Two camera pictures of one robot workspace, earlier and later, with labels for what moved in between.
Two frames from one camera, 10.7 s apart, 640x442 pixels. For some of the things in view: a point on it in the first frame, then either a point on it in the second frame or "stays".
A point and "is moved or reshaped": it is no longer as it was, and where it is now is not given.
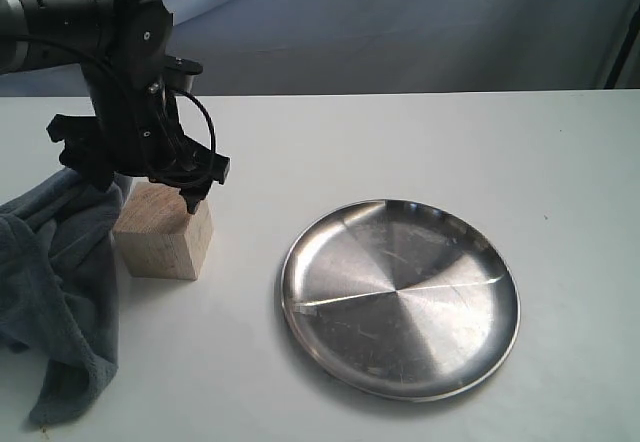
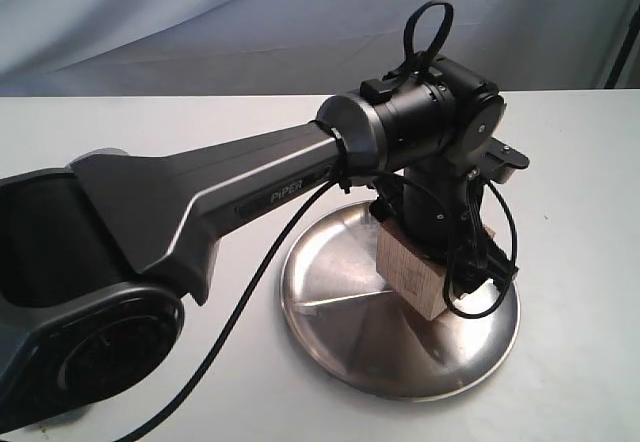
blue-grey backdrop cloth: [339, 27] stays
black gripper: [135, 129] -> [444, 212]
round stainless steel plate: [403, 300] stays
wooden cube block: [157, 235] is moved or reshaped
